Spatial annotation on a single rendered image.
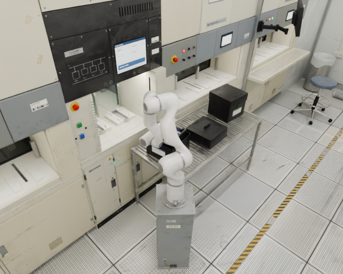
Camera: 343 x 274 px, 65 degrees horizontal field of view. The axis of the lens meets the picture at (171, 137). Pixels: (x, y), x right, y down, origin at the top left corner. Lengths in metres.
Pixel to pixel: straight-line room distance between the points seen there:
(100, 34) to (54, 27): 0.31
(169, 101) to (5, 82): 0.90
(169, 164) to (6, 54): 1.06
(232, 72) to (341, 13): 2.69
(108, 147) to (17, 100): 0.85
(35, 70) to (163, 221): 1.27
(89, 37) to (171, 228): 1.41
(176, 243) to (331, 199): 1.93
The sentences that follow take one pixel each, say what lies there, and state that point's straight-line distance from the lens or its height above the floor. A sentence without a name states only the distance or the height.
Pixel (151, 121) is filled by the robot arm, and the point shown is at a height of 1.25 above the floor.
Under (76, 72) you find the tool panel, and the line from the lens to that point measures 1.86.
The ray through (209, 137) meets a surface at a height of 0.86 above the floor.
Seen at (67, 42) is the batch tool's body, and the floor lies 1.77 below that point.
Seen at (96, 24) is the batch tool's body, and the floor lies 1.84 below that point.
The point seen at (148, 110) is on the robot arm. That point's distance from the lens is 1.61.
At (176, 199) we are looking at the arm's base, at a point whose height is 0.82.
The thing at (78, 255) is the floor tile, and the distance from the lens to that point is 2.74.
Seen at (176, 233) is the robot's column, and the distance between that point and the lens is 2.13.
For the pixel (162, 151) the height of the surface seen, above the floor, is 0.86.
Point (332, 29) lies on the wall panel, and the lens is 5.81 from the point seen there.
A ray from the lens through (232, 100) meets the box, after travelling 2.70.
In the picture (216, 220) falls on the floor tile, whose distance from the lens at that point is 2.87.
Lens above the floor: 2.31
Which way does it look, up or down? 37 degrees down
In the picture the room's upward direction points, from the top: 1 degrees clockwise
